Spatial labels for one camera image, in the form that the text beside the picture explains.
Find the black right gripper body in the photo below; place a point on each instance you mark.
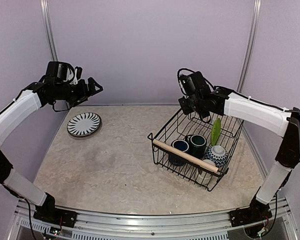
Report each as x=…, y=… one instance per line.
x=195, y=105

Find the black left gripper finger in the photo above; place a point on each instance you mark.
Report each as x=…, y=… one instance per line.
x=77, y=102
x=93, y=87

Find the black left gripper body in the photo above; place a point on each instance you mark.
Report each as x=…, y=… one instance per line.
x=72, y=94

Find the black white striped plate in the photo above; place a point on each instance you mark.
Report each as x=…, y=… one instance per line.
x=84, y=123

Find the green leaf shaped plate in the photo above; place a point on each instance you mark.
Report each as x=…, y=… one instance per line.
x=215, y=132

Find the grey reindeer plate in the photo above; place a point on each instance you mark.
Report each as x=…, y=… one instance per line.
x=82, y=136

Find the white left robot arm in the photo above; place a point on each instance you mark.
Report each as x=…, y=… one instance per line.
x=30, y=100

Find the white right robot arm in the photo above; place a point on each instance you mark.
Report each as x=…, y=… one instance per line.
x=282, y=121

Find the dark green mug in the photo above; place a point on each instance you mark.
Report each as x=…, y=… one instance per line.
x=197, y=145

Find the blue white patterned bowl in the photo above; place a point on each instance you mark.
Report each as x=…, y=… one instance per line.
x=217, y=154

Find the dark blue mug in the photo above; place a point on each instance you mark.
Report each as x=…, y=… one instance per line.
x=181, y=145

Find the white cup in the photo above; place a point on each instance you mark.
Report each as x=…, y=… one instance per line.
x=202, y=177

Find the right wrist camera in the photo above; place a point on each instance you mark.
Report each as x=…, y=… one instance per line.
x=193, y=83

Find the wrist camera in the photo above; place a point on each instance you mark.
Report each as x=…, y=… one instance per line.
x=193, y=83
x=74, y=75

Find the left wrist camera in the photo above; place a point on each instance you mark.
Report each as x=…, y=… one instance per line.
x=74, y=75

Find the black wire dish rack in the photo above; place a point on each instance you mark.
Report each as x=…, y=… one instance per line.
x=180, y=125

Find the wooden rack handle near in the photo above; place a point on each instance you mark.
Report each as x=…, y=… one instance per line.
x=185, y=156

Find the left aluminium corner post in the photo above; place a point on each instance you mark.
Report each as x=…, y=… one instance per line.
x=44, y=5

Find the aluminium corner post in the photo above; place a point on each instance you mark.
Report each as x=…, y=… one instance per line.
x=250, y=44
x=44, y=5

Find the right aluminium corner post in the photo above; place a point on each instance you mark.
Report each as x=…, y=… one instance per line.
x=250, y=44

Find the aluminium front rail frame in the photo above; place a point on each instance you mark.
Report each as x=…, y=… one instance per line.
x=95, y=225

